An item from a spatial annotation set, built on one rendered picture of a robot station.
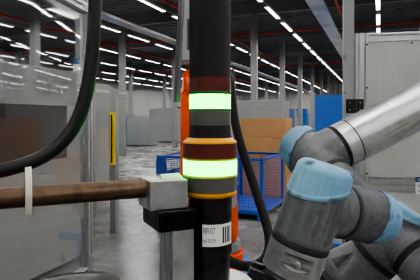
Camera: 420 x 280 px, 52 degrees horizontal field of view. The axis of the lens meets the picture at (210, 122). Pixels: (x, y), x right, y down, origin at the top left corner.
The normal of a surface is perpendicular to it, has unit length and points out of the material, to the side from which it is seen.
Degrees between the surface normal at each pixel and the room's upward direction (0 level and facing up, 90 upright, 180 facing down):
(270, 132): 90
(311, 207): 87
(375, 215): 85
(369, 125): 64
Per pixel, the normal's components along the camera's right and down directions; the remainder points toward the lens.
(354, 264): -0.36, -0.47
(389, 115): -0.09, -0.43
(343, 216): 0.52, 0.13
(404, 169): -0.17, 0.00
